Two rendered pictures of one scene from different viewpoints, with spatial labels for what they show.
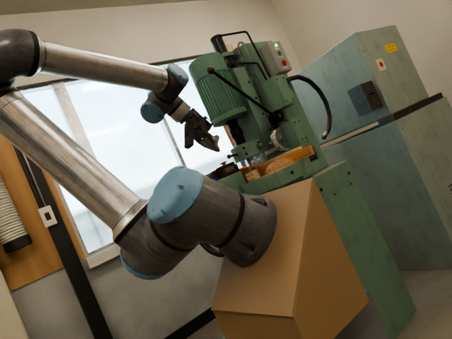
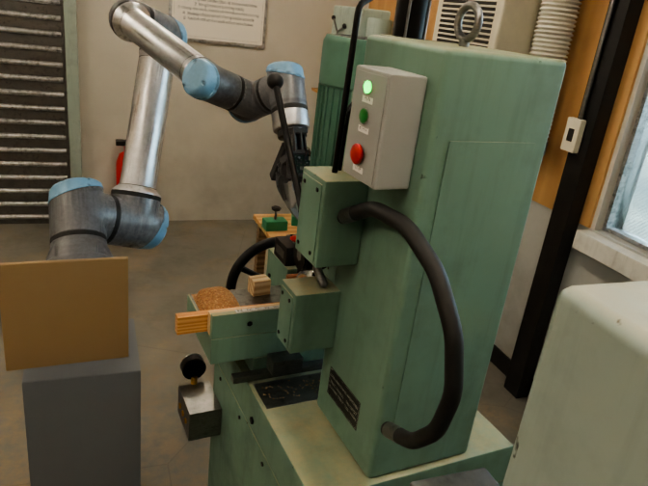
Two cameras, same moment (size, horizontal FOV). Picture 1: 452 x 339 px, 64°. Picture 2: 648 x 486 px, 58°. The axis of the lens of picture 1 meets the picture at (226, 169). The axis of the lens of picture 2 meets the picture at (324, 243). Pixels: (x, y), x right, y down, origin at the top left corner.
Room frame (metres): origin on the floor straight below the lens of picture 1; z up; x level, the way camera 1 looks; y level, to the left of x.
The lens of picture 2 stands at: (1.89, -1.31, 1.55)
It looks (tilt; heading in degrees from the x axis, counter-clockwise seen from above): 22 degrees down; 101
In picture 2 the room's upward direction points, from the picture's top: 7 degrees clockwise
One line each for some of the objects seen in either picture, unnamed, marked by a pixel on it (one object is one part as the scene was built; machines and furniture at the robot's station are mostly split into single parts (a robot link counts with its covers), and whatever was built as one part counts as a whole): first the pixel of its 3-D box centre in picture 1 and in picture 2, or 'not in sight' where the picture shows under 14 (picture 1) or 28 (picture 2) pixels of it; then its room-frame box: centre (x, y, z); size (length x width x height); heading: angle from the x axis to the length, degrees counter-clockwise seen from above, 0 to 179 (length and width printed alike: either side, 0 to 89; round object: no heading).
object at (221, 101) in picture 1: (217, 90); (358, 119); (1.70, -0.11, 1.35); 0.18 x 0.18 x 0.31
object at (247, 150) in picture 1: (248, 151); not in sight; (1.71, -0.13, 1.03); 0.14 x 0.07 x 0.09; 129
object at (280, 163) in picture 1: (278, 165); (218, 299); (1.45, -0.20, 0.92); 0.14 x 0.09 x 0.04; 129
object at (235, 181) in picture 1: (224, 188); (301, 272); (1.58, 0.04, 0.91); 0.15 x 0.14 x 0.09; 39
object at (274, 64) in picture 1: (276, 58); (382, 126); (1.79, -0.45, 1.40); 0.10 x 0.06 x 0.16; 129
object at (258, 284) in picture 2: (252, 175); (258, 284); (1.51, -0.09, 0.92); 0.04 x 0.03 x 0.04; 45
